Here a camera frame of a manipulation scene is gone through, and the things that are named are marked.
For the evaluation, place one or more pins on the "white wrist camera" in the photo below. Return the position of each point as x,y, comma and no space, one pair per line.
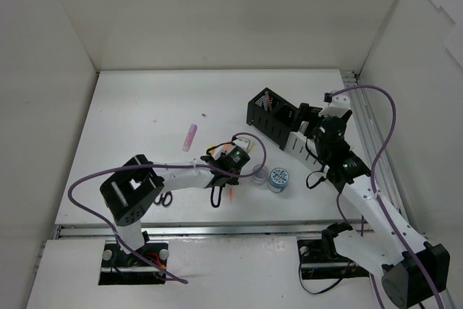
243,141
336,104

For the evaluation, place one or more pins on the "purple pink highlighter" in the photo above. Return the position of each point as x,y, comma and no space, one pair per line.
189,138

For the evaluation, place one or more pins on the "black two-compartment organizer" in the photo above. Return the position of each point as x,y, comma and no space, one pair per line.
275,124

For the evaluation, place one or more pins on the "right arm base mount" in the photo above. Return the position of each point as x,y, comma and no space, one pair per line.
318,260

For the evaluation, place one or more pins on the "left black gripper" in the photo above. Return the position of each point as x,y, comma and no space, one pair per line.
220,180

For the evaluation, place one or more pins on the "thin yellow pen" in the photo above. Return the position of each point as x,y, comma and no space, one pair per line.
250,147

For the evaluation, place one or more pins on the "orange red pen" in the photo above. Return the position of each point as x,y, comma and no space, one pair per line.
267,102

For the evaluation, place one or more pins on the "blue patterned tape roll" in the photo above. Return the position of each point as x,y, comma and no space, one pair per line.
278,179

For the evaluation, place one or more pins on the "pink blue tape roll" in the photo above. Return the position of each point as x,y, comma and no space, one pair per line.
260,175

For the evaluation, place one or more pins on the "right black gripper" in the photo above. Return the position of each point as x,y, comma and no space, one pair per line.
304,117

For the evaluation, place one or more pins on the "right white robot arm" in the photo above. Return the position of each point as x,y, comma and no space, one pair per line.
409,267

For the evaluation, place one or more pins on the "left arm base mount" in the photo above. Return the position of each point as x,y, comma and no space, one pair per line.
119,268

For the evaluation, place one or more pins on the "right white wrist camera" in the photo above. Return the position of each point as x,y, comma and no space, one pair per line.
336,104

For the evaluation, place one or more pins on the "white two-compartment organizer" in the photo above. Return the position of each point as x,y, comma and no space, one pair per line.
303,149

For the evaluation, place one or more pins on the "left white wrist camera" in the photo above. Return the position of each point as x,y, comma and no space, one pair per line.
243,141

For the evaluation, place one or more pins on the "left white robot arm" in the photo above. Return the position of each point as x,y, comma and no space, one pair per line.
130,194

